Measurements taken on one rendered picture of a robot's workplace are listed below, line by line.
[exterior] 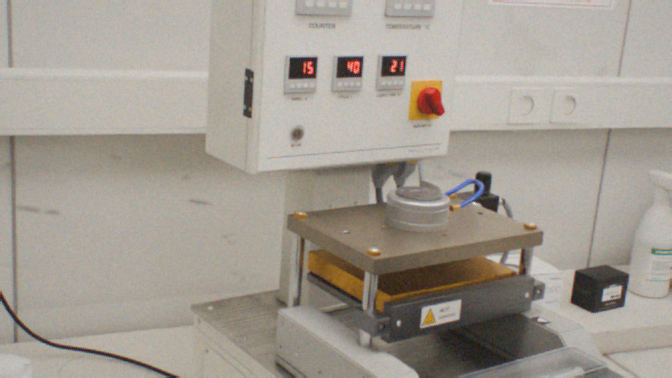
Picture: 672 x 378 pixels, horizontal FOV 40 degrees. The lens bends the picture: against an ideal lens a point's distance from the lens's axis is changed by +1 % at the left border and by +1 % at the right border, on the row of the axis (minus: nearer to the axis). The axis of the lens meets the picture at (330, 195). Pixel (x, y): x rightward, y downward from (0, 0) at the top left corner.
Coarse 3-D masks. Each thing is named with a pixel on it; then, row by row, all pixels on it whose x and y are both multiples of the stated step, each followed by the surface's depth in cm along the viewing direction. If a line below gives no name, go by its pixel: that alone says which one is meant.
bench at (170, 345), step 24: (96, 336) 160; (120, 336) 161; (144, 336) 161; (168, 336) 162; (192, 336) 163; (48, 360) 150; (72, 360) 151; (96, 360) 151; (120, 360) 152; (144, 360) 152; (168, 360) 153; (192, 360) 154; (624, 360) 167; (648, 360) 167
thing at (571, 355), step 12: (564, 348) 107; (576, 348) 107; (528, 360) 103; (540, 360) 103; (552, 360) 104; (564, 360) 104; (576, 360) 104; (588, 360) 104; (600, 360) 105; (480, 372) 99; (492, 372) 99; (504, 372) 100; (516, 372) 100; (528, 372) 100; (540, 372) 100; (552, 372) 101; (564, 372) 101; (576, 372) 101
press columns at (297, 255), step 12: (300, 240) 114; (300, 252) 114; (528, 252) 116; (300, 264) 115; (528, 264) 117; (300, 276) 115; (372, 276) 102; (300, 288) 116; (372, 288) 102; (300, 300) 116; (372, 300) 103; (360, 336) 104
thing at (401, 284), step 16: (320, 256) 115; (336, 256) 115; (320, 272) 115; (336, 272) 112; (352, 272) 110; (400, 272) 112; (416, 272) 112; (432, 272) 113; (448, 272) 113; (464, 272) 113; (480, 272) 114; (496, 272) 114; (512, 272) 115; (336, 288) 113; (352, 288) 110; (384, 288) 106; (400, 288) 106; (416, 288) 107; (432, 288) 107; (448, 288) 109; (352, 304) 110
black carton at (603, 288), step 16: (576, 272) 178; (592, 272) 177; (608, 272) 178; (624, 272) 179; (576, 288) 178; (592, 288) 175; (608, 288) 176; (624, 288) 178; (576, 304) 178; (592, 304) 175; (608, 304) 177
